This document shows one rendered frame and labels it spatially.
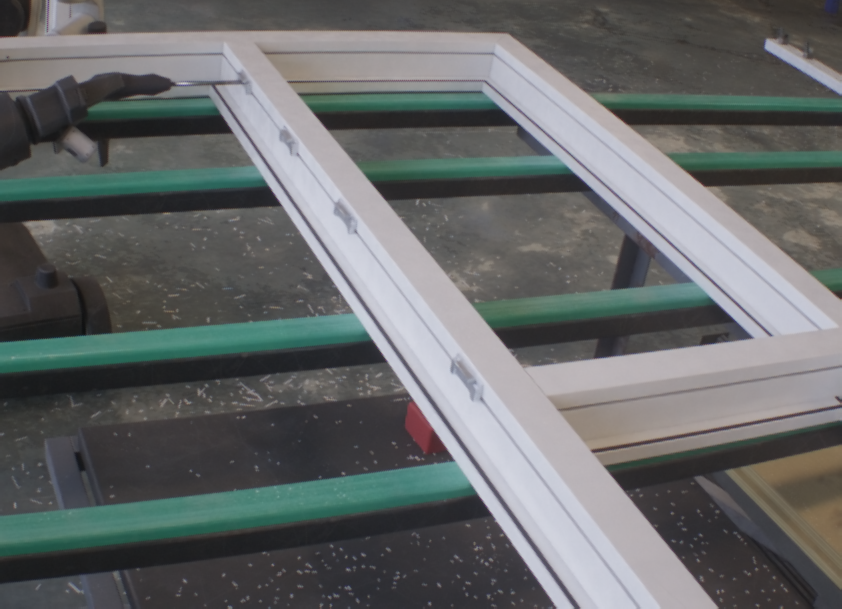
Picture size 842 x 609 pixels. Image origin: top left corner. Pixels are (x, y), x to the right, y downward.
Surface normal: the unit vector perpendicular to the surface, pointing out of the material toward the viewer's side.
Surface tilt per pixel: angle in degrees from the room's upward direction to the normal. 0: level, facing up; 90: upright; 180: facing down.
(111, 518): 0
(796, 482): 0
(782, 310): 90
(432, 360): 90
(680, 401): 90
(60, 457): 0
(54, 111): 60
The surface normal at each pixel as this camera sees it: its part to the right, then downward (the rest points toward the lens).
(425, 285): 0.15, -0.87
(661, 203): -0.92, 0.07
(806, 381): 0.38, 0.49
